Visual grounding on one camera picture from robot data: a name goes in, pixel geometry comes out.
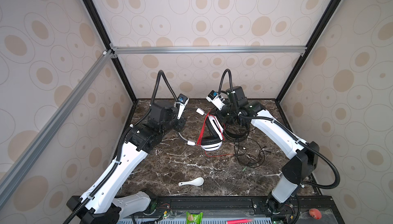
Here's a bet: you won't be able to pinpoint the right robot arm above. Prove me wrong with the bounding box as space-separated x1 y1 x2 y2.
207 82 340 213

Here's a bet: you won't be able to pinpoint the white ceramic spoon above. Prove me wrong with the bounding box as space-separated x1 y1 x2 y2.
178 177 204 186

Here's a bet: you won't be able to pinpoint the green snack packet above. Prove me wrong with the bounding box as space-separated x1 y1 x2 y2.
186 212 203 224

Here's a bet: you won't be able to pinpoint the black headphone cable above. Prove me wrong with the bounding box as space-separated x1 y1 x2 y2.
227 125 285 168

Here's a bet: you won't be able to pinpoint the pink pen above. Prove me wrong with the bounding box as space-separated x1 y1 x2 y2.
226 218 254 224

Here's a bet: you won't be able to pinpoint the red headphone cable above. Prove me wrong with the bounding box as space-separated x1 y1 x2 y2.
196 107 235 158

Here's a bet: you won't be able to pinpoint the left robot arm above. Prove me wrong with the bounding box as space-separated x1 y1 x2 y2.
64 70 189 224

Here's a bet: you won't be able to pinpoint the white headphones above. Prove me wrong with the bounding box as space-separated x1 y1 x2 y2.
177 108 224 151

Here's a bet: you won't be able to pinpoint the right black frame post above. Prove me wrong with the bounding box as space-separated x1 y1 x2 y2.
275 0 342 104

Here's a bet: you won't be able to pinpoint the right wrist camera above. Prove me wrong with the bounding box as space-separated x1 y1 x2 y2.
206 90 225 110

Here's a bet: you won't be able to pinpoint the horizontal aluminium rail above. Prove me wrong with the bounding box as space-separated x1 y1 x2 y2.
114 46 307 55

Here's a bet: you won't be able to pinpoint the left black frame post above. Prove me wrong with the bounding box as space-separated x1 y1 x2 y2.
82 0 138 103

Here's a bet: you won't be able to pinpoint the black headphones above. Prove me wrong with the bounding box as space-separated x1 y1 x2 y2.
223 118 251 142

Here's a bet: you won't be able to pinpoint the black frame post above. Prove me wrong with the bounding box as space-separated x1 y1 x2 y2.
82 0 138 103
275 0 342 104

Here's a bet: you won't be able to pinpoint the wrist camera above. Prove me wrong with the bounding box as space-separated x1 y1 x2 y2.
175 94 189 120
206 90 225 110

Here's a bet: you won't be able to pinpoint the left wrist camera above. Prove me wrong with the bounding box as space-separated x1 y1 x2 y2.
175 94 189 120

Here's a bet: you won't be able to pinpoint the left slanted aluminium rail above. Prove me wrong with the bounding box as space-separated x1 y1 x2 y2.
1 50 113 208

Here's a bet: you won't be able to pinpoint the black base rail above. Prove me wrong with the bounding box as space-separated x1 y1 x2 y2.
135 196 339 217

